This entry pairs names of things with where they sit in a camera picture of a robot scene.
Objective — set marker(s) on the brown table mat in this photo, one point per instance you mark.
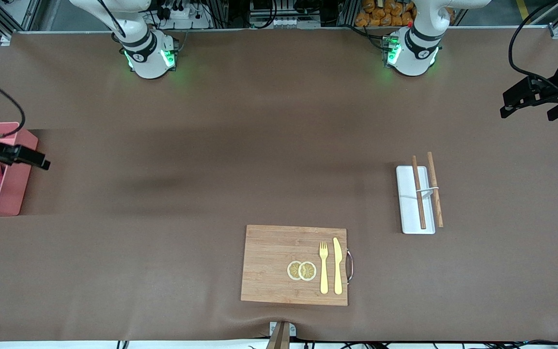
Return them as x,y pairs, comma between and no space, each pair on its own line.
162,194

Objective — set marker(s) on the yellow plastic fork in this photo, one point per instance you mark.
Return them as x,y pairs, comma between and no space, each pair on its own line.
324,276

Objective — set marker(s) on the white long power strip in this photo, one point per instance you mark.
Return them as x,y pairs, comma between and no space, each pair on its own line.
286,22

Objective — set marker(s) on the yellow plastic knife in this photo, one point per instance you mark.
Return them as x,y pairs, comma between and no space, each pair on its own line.
337,266

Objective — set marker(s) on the bamboo cutting board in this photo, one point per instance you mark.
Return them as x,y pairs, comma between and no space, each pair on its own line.
269,266

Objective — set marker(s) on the white rectangular rack tray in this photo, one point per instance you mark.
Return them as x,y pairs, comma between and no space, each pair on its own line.
407,213

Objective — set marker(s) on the wooden rod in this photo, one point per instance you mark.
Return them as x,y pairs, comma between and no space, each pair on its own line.
420,203
436,203

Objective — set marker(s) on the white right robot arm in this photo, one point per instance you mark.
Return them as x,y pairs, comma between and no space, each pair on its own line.
146,58

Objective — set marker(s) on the lemon slice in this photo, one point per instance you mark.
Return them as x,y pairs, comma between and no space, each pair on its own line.
308,271
292,270

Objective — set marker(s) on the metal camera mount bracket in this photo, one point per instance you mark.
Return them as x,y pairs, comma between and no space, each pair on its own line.
280,334

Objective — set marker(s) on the orange snack bag pile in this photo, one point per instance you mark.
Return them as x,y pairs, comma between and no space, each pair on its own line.
385,12

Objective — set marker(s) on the pink plastic bin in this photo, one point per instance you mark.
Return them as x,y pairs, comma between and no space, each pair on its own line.
15,194

